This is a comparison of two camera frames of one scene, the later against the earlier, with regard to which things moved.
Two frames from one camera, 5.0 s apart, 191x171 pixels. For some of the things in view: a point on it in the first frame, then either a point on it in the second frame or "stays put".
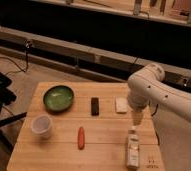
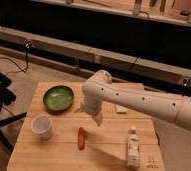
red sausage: [81, 138] stays put
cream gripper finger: [137, 117] → [98, 118]
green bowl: [58, 98] stays put
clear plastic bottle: [132, 150] stays put
